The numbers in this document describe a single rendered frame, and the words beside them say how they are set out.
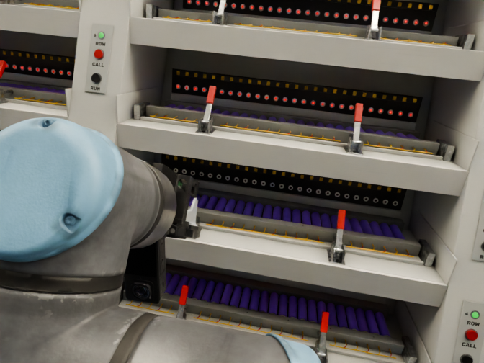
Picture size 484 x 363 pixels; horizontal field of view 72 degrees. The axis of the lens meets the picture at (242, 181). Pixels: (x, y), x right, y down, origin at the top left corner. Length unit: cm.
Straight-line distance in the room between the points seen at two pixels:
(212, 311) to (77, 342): 50
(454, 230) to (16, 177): 61
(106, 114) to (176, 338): 50
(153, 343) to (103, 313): 5
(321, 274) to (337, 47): 39
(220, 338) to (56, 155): 15
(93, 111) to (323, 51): 42
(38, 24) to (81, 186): 60
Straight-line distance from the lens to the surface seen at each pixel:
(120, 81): 66
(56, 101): 81
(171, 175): 41
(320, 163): 59
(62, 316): 24
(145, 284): 43
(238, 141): 58
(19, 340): 24
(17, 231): 23
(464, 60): 67
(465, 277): 67
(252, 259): 60
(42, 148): 23
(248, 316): 71
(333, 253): 60
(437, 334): 70
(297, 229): 65
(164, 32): 66
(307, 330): 72
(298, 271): 61
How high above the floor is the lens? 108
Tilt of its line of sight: 3 degrees down
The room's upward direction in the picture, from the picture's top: 8 degrees clockwise
